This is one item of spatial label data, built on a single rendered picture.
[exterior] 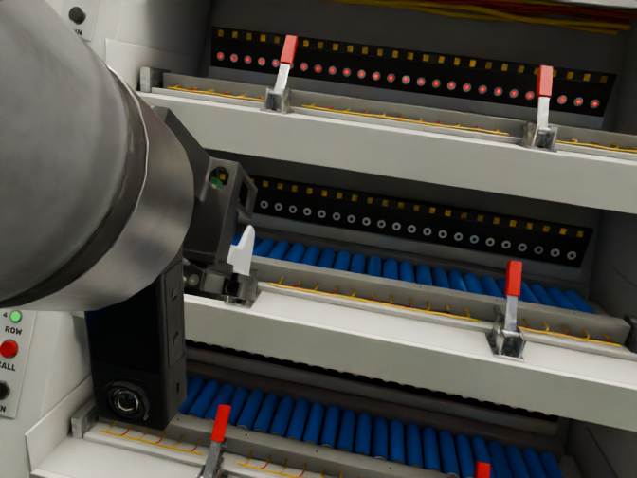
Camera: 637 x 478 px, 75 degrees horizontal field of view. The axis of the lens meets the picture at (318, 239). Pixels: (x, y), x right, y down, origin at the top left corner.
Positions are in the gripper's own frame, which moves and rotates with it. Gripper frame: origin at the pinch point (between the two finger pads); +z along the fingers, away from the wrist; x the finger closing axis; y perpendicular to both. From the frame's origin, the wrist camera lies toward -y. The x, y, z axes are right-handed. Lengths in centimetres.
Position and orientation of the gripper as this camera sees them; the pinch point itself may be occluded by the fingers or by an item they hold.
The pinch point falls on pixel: (224, 289)
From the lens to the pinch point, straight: 38.3
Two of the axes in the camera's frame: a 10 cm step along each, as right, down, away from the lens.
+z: 0.8, 1.9, 9.8
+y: 1.9, -9.7, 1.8
